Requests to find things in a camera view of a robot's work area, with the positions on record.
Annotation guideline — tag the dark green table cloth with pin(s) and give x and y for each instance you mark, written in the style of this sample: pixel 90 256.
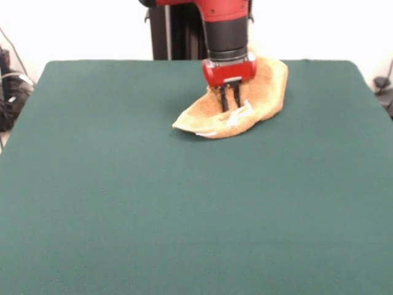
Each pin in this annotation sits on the dark green table cloth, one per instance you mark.
pixel 122 199

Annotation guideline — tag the orange-tan terry towel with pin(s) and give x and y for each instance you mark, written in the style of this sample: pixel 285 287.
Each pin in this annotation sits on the orange-tan terry towel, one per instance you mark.
pixel 270 92

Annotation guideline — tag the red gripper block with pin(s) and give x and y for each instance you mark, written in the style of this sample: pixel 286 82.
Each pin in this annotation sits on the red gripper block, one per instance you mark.
pixel 230 72

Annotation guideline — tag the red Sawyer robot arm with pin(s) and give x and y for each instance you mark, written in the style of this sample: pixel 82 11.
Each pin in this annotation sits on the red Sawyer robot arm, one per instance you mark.
pixel 224 12

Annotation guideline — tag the black plug adapter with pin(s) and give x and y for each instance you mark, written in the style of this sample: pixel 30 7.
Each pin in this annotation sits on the black plug adapter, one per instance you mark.
pixel 380 82

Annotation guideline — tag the black wall plug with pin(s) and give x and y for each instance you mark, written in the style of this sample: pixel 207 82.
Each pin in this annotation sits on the black wall plug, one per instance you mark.
pixel 4 58

